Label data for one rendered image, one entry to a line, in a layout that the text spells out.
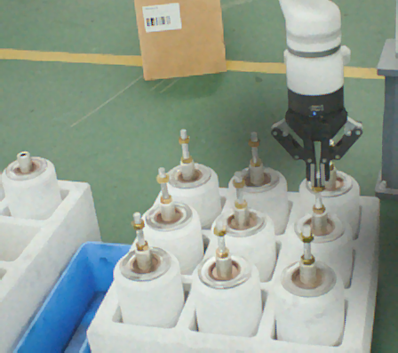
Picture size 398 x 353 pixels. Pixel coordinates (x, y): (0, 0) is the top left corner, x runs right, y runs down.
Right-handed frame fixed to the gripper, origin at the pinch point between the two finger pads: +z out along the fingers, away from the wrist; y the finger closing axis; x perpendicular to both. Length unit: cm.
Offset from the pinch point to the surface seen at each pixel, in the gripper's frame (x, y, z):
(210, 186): 11.3, -18.5, 10.3
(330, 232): -1.6, 1.7, 9.7
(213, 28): 107, -34, 22
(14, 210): 11, -55, 16
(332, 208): 6.9, 1.7, 11.4
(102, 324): -15.3, -30.8, 16.9
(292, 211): 13.9, -5.3, 17.0
